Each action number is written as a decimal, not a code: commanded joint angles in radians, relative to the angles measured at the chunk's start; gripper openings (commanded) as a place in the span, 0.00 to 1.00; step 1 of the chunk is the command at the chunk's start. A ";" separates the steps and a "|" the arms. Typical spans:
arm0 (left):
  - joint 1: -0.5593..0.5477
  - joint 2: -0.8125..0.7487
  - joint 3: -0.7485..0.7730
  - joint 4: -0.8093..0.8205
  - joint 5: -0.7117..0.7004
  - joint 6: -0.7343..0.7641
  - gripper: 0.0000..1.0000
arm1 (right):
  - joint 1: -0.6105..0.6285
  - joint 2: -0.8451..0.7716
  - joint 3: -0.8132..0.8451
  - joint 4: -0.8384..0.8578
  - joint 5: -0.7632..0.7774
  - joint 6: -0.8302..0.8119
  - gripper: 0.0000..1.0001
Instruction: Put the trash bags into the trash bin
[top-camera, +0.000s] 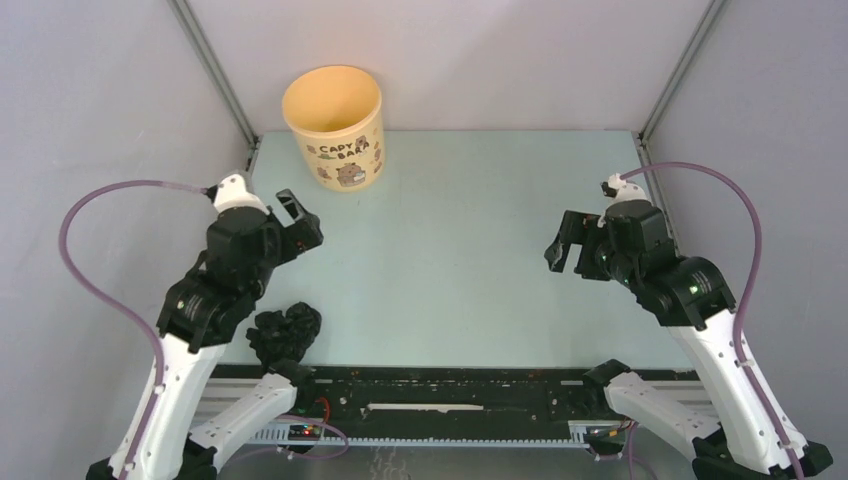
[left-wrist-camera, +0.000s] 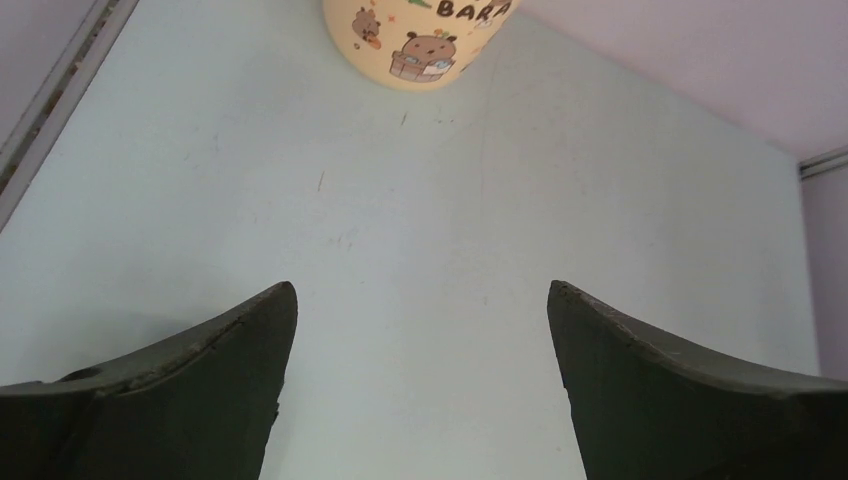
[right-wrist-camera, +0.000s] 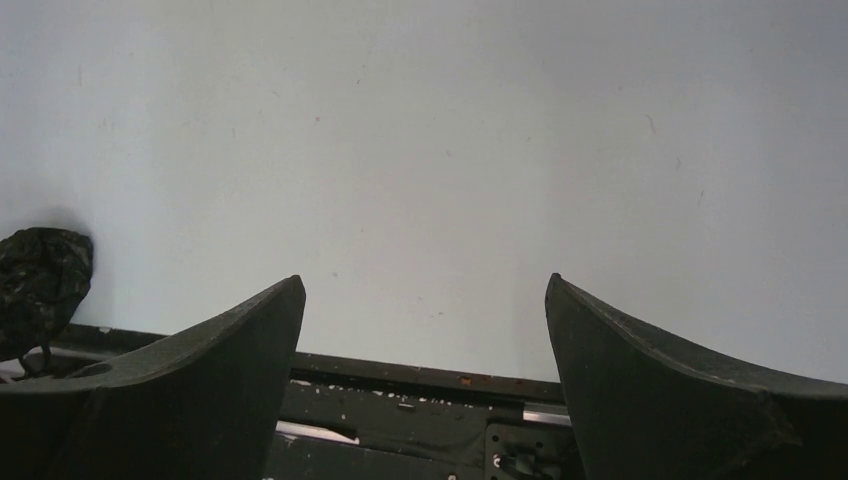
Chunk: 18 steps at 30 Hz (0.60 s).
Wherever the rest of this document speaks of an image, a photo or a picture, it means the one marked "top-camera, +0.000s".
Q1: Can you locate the black trash bag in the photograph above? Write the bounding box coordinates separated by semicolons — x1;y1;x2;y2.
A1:
246;302;322;370

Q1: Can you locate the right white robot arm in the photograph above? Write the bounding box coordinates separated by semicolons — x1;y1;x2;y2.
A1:
545;200;833;479

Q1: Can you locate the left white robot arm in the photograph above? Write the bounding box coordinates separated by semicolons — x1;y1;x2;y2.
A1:
86;189;323;479

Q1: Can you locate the yellow capybara trash bin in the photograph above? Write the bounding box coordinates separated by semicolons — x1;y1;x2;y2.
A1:
281;65;387;193

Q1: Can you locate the small electronics board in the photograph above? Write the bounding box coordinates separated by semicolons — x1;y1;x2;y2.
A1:
287;424;323;441

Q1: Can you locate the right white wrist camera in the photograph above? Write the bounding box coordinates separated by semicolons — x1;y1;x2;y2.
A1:
601;174;651;208

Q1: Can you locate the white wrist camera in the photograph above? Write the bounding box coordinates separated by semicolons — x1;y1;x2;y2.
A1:
601;174;651;208
205;171;270;215

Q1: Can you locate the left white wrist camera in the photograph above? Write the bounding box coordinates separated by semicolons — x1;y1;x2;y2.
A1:
205;171;270;215

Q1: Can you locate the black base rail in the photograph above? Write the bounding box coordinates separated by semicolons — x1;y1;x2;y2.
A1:
210;362;704;442

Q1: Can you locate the left aluminium frame post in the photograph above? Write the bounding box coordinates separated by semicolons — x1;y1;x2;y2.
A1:
168;0;259;150

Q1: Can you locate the aluminium frame post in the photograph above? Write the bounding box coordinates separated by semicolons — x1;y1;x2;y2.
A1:
168;0;259;150
638;0;730;145

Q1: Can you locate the white cable duct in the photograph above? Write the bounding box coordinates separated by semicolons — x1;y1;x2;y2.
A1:
246;422;622;449

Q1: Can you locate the right aluminium frame post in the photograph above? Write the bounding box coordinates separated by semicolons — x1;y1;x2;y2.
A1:
638;0;730;145

